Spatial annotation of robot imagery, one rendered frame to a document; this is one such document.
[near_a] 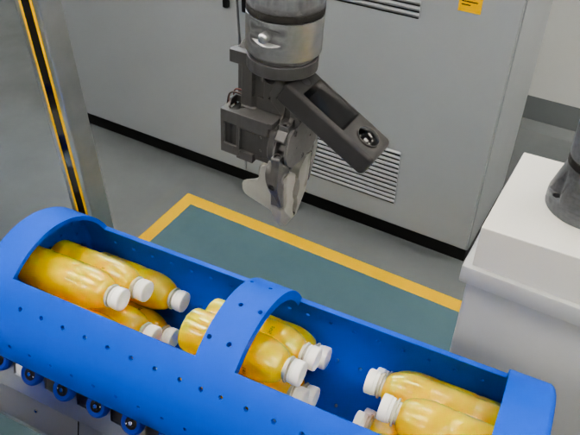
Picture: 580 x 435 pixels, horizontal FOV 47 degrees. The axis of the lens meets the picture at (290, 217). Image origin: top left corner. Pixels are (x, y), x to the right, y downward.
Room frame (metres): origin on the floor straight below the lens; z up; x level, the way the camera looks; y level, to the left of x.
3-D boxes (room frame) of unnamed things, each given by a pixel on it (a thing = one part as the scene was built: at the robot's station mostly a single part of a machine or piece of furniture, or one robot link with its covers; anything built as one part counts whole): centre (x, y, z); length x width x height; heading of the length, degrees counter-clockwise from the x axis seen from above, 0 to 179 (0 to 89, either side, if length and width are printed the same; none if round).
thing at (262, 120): (0.60, 0.02, 1.61); 0.09 x 0.08 x 0.12; 61
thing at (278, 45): (0.59, 0.01, 1.69); 0.08 x 0.08 x 0.05
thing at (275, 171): (0.56, 0.01, 1.54); 0.05 x 0.02 x 0.09; 151
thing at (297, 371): (0.59, -0.01, 1.15); 0.04 x 0.02 x 0.04; 154
